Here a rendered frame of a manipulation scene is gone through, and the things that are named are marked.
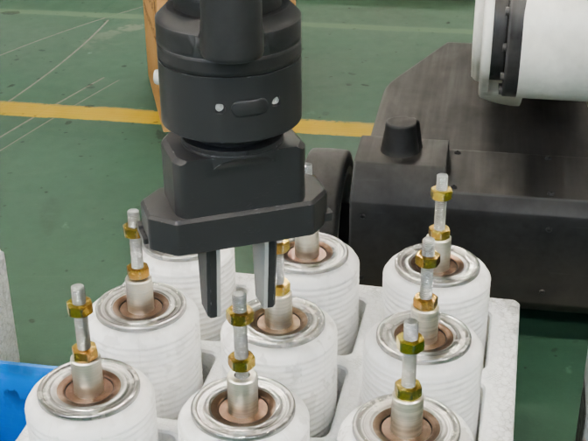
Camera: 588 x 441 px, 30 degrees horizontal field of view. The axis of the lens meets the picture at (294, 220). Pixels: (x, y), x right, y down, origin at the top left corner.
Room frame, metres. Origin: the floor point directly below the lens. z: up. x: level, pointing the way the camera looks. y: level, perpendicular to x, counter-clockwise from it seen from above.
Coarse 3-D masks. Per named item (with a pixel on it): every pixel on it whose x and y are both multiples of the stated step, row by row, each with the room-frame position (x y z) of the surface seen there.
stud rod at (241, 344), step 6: (234, 294) 0.64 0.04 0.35; (240, 294) 0.64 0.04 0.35; (246, 294) 0.64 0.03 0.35; (234, 300) 0.64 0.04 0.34; (240, 300) 0.64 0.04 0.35; (246, 300) 0.64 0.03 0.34; (234, 306) 0.64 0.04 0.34; (240, 306) 0.64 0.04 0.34; (246, 306) 0.64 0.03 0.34; (234, 312) 0.64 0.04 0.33; (240, 312) 0.64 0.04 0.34; (234, 330) 0.64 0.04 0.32; (240, 330) 0.64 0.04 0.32; (246, 330) 0.64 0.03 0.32; (234, 336) 0.64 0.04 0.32; (240, 336) 0.64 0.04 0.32; (246, 336) 0.64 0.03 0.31; (234, 342) 0.64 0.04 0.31; (240, 342) 0.64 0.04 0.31; (246, 342) 0.64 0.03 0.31; (234, 348) 0.64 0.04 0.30; (240, 348) 0.64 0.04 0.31; (246, 348) 0.64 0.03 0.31; (234, 354) 0.64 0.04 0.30; (240, 354) 0.64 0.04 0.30; (246, 354) 0.64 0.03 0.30; (246, 372) 0.64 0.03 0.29; (240, 378) 0.64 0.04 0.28; (246, 378) 0.64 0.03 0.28
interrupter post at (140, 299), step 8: (128, 280) 0.78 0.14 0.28; (136, 280) 0.78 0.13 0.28; (144, 280) 0.78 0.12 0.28; (128, 288) 0.78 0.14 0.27; (136, 288) 0.77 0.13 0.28; (144, 288) 0.77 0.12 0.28; (152, 288) 0.78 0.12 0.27; (128, 296) 0.78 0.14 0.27; (136, 296) 0.77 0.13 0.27; (144, 296) 0.77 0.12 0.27; (152, 296) 0.78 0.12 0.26; (128, 304) 0.78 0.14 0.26; (136, 304) 0.77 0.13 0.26; (144, 304) 0.77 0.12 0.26; (152, 304) 0.78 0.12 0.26; (136, 312) 0.77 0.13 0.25; (144, 312) 0.77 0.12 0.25
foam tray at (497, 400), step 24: (240, 288) 0.94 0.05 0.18; (360, 288) 0.93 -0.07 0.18; (360, 312) 0.91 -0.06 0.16; (504, 312) 0.88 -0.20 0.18; (360, 336) 0.85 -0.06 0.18; (504, 336) 0.84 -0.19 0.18; (216, 360) 0.81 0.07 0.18; (360, 360) 0.81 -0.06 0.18; (504, 360) 0.80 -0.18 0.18; (360, 384) 0.77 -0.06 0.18; (504, 384) 0.77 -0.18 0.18; (480, 408) 0.77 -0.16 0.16; (504, 408) 0.74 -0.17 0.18; (24, 432) 0.71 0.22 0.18; (168, 432) 0.71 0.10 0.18; (336, 432) 0.71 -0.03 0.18; (480, 432) 0.71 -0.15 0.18; (504, 432) 0.70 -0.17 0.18
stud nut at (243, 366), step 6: (252, 354) 0.64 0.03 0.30; (228, 360) 0.64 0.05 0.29; (234, 360) 0.64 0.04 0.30; (240, 360) 0.64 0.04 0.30; (246, 360) 0.64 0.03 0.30; (252, 360) 0.64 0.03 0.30; (234, 366) 0.64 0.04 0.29; (240, 366) 0.64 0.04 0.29; (246, 366) 0.63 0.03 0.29; (252, 366) 0.64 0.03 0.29; (240, 372) 0.64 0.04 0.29
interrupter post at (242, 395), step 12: (228, 372) 0.65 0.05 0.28; (252, 372) 0.65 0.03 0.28; (228, 384) 0.64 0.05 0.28; (240, 384) 0.63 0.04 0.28; (252, 384) 0.64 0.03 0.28; (228, 396) 0.64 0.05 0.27; (240, 396) 0.63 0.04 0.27; (252, 396) 0.64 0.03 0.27; (228, 408) 0.64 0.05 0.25; (240, 408) 0.63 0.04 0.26; (252, 408) 0.64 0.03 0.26
